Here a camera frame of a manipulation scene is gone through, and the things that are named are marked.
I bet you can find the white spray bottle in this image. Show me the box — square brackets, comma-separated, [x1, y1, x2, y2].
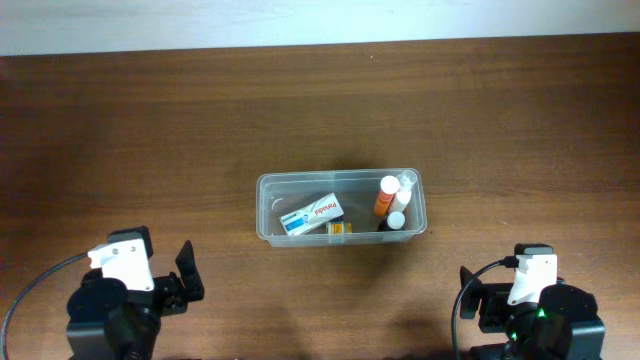
[389, 170, 418, 212]

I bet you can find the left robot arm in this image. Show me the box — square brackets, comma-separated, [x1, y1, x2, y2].
[66, 226, 205, 360]

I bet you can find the orange tube white cap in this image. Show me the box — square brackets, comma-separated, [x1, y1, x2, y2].
[374, 176, 400, 216]

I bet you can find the right black cable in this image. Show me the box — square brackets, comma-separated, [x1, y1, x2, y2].
[450, 255, 519, 360]

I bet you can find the dark bottle white cap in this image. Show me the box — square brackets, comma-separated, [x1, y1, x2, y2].
[377, 211, 406, 232]

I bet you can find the black cable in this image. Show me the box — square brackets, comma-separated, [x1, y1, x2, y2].
[0, 252, 91, 360]
[450, 255, 519, 360]

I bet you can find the clear plastic container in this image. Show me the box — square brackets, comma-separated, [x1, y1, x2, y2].
[256, 168, 427, 247]

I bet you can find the white Panadol box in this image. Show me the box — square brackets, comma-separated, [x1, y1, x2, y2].
[279, 193, 344, 236]

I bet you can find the left black cable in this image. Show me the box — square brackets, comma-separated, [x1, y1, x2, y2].
[0, 252, 91, 360]

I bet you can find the small jar gold lid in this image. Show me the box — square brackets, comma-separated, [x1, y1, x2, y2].
[326, 221, 352, 244]

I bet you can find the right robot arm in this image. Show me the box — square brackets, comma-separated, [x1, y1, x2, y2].
[451, 243, 606, 360]

